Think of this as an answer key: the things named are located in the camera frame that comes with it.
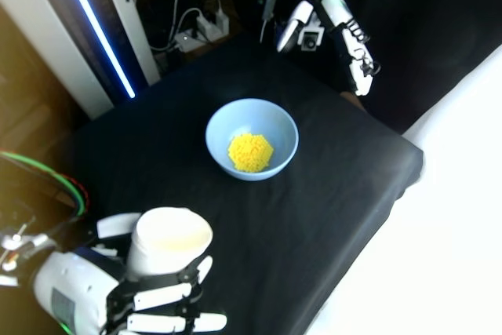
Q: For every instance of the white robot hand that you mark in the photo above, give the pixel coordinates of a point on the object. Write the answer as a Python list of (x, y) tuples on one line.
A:
[(70, 284), (335, 7)]

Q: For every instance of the white paper cup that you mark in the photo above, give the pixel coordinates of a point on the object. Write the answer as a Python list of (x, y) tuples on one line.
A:
[(164, 233)]

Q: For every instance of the yellow beads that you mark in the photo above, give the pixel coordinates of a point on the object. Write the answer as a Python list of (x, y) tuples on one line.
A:
[(251, 152)]

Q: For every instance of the light blue bowl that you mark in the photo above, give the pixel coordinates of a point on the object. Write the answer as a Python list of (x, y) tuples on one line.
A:
[(274, 123)]

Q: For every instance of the white power strip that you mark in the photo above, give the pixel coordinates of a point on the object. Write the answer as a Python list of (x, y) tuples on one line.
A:
[(213, 25)]

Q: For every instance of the white adapter box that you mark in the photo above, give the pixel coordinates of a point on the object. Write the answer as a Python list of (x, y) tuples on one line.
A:
[(190, 41)]

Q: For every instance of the black table cloth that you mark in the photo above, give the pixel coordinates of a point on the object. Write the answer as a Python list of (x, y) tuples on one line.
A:
[(294, 233)]

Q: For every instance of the blue LED light strip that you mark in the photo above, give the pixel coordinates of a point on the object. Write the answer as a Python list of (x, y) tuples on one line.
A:
[(98, 33)]

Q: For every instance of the white column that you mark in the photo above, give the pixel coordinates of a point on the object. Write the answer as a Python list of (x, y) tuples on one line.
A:
[(51, 44)]

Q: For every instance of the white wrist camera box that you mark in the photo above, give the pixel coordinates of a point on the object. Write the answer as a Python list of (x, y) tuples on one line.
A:
[(310, 38)]

